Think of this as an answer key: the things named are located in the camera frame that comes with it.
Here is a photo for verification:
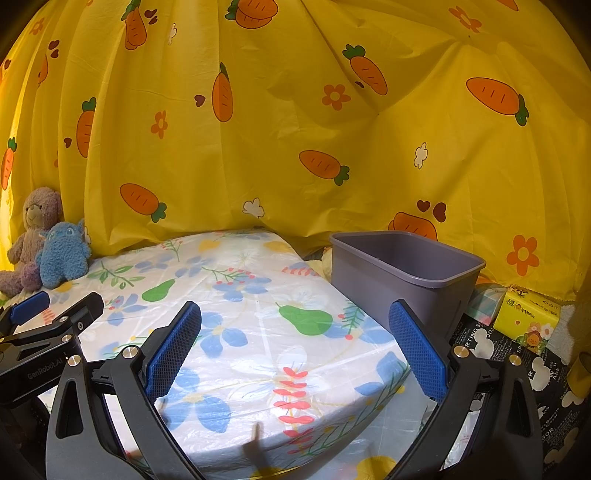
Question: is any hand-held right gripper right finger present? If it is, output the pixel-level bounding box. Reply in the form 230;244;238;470
388;299;543;480

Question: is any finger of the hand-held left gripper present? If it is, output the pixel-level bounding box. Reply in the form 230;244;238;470
25;292;105;352
0;290;52;339

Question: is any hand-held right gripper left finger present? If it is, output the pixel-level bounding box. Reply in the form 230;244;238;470
46;300;206;480

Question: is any grey plastic bin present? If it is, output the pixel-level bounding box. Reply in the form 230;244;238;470
329;231;486;344

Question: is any blue plush monster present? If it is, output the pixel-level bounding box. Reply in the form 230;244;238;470
36;219;92;288

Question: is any floral plastic tablecloth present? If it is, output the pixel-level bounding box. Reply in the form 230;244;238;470
28;228;430;480

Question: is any white plastic bag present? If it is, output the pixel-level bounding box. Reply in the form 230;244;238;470
441;406;483;469

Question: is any purple teddy bear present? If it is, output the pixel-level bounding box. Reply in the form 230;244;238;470
0;187;64;296

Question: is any yellow tissue pack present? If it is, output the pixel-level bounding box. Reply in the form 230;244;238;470
493;286;561;356

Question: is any black printed bag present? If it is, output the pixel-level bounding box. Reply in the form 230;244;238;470
450;314;585;464

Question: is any yellow carrot print curtain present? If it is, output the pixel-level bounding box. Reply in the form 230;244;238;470
0;0;591;301

